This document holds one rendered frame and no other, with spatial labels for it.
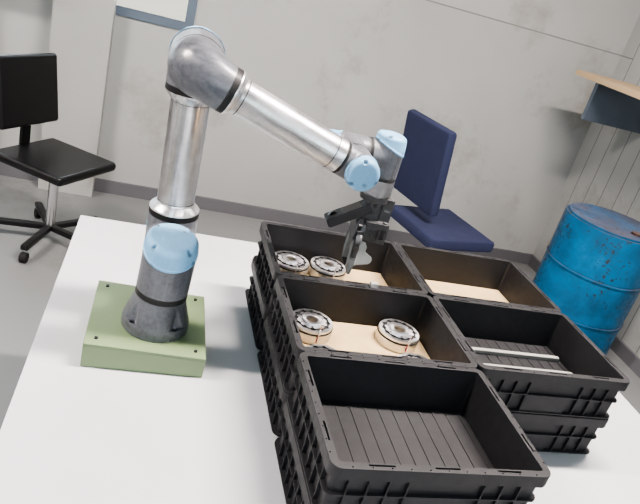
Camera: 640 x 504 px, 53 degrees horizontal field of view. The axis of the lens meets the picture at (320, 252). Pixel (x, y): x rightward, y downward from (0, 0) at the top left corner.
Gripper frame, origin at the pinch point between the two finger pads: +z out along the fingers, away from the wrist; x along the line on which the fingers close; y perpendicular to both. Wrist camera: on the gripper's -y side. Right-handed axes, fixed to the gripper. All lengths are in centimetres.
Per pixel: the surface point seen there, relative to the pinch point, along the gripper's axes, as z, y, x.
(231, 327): 22.6, -24.7, -2.5
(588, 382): 1, 52, -36
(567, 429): 15, 54, -35
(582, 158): 7, 210, 252
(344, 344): 9.6, -0.8, -22.6
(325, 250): 5.0, -1.6, 17.2
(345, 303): 4.4, -0.5, -12.8
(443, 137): -4, 75, 160
